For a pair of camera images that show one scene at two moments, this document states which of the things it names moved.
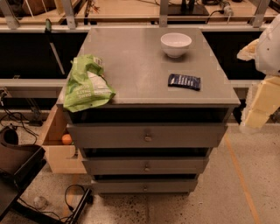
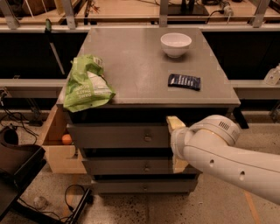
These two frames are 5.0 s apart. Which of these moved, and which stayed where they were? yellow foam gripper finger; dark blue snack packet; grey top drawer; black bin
Moved: yellow foam gripper finger
Stayed: grey top drawer; black bin; dark blue snack packet
